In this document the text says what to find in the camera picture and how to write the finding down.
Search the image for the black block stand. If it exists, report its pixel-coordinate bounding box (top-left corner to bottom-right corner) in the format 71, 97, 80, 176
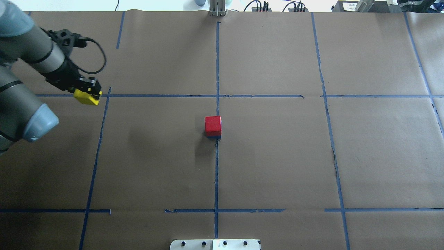
331, 0, 402, 13

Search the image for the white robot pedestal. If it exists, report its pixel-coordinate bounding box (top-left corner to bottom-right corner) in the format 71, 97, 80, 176
169, 239, 262, 250

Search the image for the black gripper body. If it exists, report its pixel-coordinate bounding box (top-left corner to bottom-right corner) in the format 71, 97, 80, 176
45, 59, 95, 92

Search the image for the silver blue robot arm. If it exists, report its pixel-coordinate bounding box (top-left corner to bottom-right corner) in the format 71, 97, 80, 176
0, 0, 107, 155

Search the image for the silver metal cylinder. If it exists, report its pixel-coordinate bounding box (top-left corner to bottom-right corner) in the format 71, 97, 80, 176
355, 0, 375, 13

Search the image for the far black orange connector box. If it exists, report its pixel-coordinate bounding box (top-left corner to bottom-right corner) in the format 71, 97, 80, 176
248, 0, 272, 12

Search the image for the red cube block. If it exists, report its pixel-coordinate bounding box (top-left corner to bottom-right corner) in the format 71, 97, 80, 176
204, 116, 222, 136

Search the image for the yellow cube block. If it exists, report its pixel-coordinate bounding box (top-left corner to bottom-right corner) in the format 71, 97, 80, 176
73, 90, 99, 106

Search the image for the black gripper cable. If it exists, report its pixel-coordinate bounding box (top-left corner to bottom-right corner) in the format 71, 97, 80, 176
68, 37, 107, 75

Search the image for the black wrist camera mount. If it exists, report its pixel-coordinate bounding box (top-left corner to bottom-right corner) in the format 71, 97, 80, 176
46, 30, 88, 54

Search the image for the blue cube block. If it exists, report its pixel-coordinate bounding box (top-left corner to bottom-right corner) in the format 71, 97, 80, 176
206, 135, 221, 139

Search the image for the aluminium frame post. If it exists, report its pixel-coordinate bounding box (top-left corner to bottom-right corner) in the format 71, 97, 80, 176
208, 0, 227, 16

